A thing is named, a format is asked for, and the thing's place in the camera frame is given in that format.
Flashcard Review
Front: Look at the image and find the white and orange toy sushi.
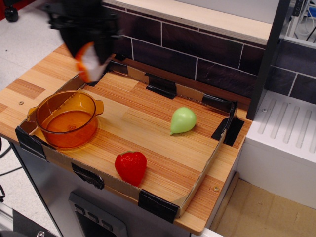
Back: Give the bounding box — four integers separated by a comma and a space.
75, 42, 106, 83

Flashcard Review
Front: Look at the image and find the white toy sink drainboard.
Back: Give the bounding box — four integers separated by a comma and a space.
237, 91, 316, 208

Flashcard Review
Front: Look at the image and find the grey toy oven front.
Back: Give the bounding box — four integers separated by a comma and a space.
69, 193, 128, 237

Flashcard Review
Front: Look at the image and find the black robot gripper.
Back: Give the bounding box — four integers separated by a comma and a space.
43, 0, 121, 65

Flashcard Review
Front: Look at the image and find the black caster wheel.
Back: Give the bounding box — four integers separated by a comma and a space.
4, 6, 19, 22

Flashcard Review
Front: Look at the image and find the red toy strawberry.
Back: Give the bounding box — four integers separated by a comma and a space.
115, 151, 147, 187

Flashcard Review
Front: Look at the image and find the green toy pear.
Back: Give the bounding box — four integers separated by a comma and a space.
170, 107, 197, 135

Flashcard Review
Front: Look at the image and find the amber transparent plastic pot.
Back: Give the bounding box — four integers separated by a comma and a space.
27, 90, 104, 149

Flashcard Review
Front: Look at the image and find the black vertical post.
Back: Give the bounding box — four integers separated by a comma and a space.
246, 0, 290, 120

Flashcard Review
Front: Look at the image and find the taped cardboard fence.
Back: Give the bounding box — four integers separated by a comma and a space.
15, 62, 243, 223

